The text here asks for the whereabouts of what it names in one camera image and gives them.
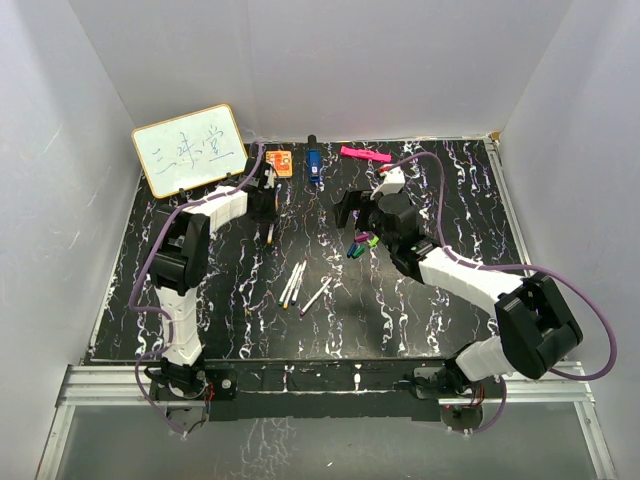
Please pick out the white pen purple tip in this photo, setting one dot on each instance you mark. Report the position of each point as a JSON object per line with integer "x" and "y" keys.
{"x": 315, "y": 297}

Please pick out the blue pen cap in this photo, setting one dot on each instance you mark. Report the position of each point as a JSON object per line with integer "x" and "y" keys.
{"x": 351, "y": 250}

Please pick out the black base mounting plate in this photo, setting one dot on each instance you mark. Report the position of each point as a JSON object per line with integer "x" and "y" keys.
{"x": 337, "y": 389}

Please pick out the white pen orange tip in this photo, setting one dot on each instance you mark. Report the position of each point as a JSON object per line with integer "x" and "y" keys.
{"x": 288, "y": 298}

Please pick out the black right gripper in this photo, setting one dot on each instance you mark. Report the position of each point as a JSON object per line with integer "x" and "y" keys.
{"x": 352, "y": 201}

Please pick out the white pen yellow tip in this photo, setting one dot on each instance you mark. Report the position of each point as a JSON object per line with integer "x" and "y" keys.
{"x": 273, "y": 223}

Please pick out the small whiteboard with writing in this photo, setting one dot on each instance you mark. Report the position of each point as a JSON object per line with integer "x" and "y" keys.
{"x": 190, "y": 150}

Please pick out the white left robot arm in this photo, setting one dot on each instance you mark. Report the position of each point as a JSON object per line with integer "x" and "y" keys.
{"x": 178, "y": 258}

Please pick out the white pen blue tip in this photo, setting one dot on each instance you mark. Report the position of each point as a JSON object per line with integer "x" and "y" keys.
{"x": 297, "y": 285}

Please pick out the blue stapler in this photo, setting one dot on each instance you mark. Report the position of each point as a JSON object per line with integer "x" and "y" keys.
{"x": 314, "y": 163}

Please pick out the aluminium front rail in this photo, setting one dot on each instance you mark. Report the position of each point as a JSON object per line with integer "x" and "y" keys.
{"x": 117, "y": 386}

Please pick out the pink utility knife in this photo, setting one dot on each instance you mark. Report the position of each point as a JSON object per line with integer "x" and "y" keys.
{"x": 365, "y": 154}

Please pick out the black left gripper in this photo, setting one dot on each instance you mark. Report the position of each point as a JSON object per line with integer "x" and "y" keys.
{"x": 270, "y": 217}

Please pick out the orange spiral notepad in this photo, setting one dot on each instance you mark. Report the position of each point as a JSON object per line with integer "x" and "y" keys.
{"x": 281, "y": 161}

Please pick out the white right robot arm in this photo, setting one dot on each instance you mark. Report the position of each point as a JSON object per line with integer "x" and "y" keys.
{"x": 536, "y": 327}

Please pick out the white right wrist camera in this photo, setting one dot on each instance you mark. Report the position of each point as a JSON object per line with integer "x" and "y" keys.
{"x": 393, "y": 181}

